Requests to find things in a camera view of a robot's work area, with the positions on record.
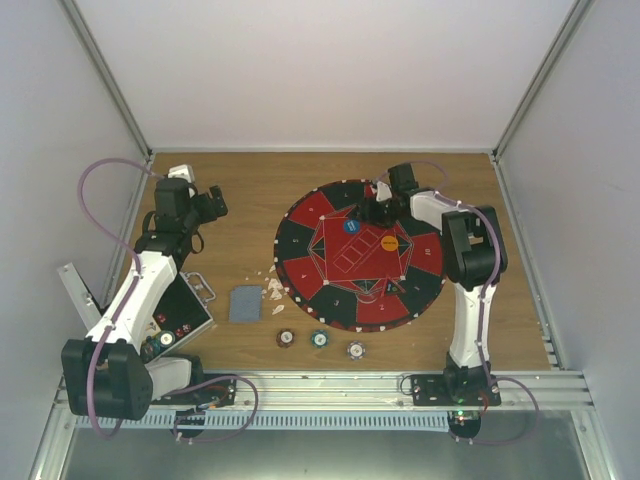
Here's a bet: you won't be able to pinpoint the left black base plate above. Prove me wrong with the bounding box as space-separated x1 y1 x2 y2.
163 380 236 408

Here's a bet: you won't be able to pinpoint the purple cable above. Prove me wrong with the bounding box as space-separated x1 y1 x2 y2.
374 160 541 446
76 157 170 439

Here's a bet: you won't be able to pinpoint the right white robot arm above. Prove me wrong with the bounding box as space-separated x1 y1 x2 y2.
356 163 508 405

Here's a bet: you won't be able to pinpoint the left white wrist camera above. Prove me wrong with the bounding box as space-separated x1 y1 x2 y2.
167 164 195 183

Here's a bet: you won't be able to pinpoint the teal blue chip stack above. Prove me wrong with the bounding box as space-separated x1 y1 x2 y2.
310 329 329 348

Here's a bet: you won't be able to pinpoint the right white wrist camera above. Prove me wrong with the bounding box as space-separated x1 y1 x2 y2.
376 181 393 203

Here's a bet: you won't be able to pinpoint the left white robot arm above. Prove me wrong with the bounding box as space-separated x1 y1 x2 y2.
61 177 228 420

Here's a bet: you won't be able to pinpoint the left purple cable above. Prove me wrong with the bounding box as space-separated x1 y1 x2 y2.
76 157 170 439

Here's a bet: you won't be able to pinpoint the blue small blind button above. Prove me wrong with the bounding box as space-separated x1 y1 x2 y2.
343 219 360 235

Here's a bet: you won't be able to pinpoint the purple white chip stack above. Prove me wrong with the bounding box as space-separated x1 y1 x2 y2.
346 341 366 360

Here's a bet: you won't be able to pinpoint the orange big blind button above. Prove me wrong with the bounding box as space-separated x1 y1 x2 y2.
381 235 399 252

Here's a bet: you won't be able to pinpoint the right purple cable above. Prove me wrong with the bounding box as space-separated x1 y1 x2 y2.
374 160 541 446

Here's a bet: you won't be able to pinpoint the slotted grey cable duct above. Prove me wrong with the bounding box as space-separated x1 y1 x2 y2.
147 409 451 430

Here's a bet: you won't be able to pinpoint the chip stack in case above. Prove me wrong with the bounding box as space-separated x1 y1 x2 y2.
151 331 175 351

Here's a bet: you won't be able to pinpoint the white plastic wrap scraps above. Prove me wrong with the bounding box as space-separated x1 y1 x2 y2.
245 264 287 316

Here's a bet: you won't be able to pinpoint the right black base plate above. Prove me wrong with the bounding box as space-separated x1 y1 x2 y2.
398 373 502 407

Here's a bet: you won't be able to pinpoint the red black chip stack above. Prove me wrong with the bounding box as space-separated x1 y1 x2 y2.
276 329 295 348

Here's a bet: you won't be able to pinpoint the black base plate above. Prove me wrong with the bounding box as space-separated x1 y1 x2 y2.
398 373 502 407
163 380 236 408

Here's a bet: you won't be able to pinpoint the round red black poker mat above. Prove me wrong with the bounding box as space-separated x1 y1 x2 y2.
274 179 446 332

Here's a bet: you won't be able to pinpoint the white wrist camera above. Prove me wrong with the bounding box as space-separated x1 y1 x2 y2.
376 181 393 203
167 164 195 183

